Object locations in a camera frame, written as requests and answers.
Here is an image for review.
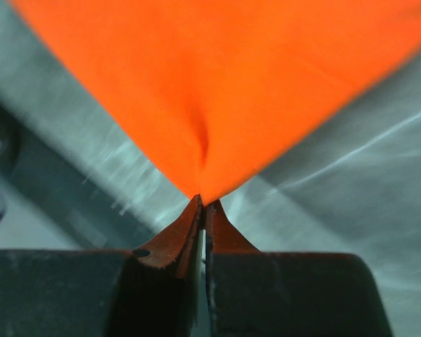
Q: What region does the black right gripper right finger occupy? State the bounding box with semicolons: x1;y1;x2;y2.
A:
204;201;392;337

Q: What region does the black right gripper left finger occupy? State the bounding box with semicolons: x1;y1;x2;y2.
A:
0;196;203;336

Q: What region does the orange t shirt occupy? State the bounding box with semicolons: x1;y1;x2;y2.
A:
12;1;421;203

